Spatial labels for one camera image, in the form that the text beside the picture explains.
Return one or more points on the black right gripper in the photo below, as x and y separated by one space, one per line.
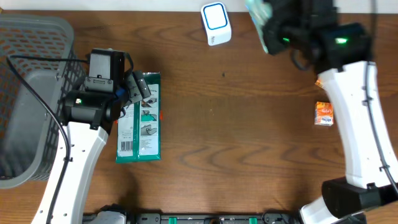
270 32

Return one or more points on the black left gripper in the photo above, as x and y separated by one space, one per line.
140 89

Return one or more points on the white mint wipes pack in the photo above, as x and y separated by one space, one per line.
260 12

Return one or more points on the green white gloves package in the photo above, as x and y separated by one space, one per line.
139 126

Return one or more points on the orange small box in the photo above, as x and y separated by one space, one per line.
324 114
319 83

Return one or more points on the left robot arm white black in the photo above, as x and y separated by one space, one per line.
67 188

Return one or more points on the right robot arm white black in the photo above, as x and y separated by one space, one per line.
342 59

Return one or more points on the white barcode scanner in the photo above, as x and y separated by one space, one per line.
216 23

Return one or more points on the grey plastic mesh basket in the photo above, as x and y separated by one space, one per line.
41 51

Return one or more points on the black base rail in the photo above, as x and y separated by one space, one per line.
156 218

